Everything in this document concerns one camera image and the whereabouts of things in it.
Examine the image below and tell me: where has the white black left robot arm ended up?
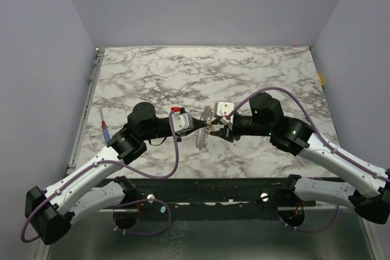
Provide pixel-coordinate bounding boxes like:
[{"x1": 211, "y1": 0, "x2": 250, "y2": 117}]
[{"x1": 21, "y1": 102, "x2": 207, "y2": 245}]

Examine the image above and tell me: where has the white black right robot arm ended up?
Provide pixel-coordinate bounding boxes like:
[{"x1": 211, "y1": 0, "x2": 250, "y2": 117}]
[{"x1": 211, "y1": 92, "x2": 389, "y2": 224}]

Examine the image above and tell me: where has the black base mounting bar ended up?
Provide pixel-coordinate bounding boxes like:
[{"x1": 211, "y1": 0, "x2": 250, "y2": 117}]
[{"x1": 100, "y1": 177, "x2": 317, "y2": 221}]

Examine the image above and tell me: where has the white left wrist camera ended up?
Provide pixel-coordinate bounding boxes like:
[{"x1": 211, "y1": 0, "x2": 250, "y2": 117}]
[{"x1": 168, "y1": 107, "x2": 194, "y2": 136}]

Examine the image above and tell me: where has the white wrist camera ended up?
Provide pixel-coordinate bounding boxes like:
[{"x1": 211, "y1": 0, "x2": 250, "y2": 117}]
[
  {"x1": 214, "y1": 101, "x2": 235, "y2": 126},
  {"x1": 168, "y1": 107, "x2": 194, "y2": 136}
]

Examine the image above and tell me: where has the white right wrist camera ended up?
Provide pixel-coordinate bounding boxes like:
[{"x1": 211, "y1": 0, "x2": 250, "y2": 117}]
[{"x1": 214, "y1": 101, "x2": 235, "y2": 126}]

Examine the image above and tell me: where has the blue handled screwdriver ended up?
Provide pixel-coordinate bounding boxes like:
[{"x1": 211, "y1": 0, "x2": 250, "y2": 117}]
[{"x1": 99, "y1": 108, "x2": 110, "y2": 144}]

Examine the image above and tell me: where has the aluminium table edge rail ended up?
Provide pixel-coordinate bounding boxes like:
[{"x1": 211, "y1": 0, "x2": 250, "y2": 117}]
[{"x1": 66, "y1": 47, "x2": 105, "y2": 175}]

